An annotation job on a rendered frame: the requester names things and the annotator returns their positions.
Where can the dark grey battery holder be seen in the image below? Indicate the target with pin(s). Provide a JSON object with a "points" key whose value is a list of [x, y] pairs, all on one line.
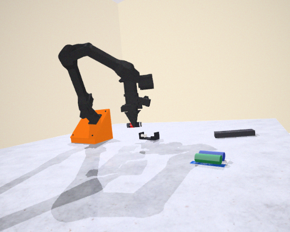
{"points": [[144, 136]]}

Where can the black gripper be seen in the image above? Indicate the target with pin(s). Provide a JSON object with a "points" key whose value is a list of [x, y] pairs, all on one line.
{"points": [[130, 108]]}

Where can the black and red battery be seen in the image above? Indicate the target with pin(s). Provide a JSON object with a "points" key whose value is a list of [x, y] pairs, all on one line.
{"points": [[138, 124]]}

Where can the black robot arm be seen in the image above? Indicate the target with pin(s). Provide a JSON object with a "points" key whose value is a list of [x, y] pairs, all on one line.
{"points": [[68, 57]]}

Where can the black rectangular bar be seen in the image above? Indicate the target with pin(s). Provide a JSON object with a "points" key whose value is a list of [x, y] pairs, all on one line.
{"points": [[234, 133]]}

